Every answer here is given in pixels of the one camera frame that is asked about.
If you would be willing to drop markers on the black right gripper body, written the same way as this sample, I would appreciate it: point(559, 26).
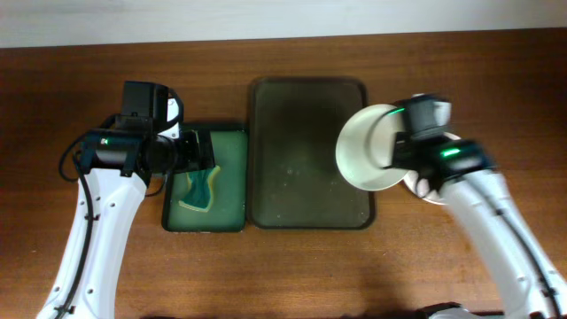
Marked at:
point(396, 154)

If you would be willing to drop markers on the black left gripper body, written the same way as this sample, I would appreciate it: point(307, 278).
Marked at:
point(185, 153)

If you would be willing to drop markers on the white plate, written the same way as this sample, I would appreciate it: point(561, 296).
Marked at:
point(417, 181)
point(364, 148)

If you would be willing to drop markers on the green and yellow sponge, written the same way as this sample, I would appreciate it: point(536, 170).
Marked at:
point(200, 191)

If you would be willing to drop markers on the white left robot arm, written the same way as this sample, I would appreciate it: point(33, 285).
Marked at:
point(114, 171)

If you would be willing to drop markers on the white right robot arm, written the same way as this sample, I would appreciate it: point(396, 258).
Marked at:
point(477, 196)

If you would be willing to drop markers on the black tray with soapy water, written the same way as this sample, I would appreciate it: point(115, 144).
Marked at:
point(228, 185)

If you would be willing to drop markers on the brown serving tray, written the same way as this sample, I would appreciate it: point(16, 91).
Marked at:
point(293, 180)

